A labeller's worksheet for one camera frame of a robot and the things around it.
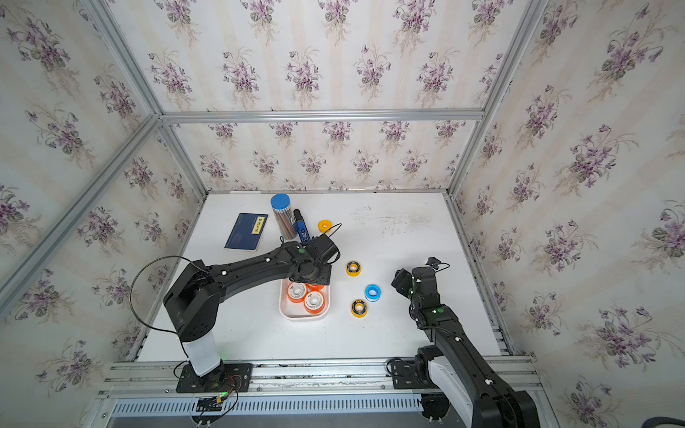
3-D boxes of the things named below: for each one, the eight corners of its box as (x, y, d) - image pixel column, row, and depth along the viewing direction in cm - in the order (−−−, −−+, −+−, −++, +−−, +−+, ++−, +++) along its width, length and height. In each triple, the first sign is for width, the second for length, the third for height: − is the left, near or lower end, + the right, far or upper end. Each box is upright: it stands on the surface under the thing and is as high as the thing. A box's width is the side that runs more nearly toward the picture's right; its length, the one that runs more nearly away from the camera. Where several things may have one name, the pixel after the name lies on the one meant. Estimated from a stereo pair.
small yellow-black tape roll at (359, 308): (350, 318, 86) (350, 316, 85) (349, 302, 90) (350, 299, 88) (367, 318, 86) (367, 316, 85) (366, 302, 90) (366, 300, 88)
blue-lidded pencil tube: (279, 239, 105) (269, 206, 90) (281, 227, 109) (272, 193, 94) (296, 239, 105) (288, 206, 90) (298, 227, 109) (291, 193, 94)
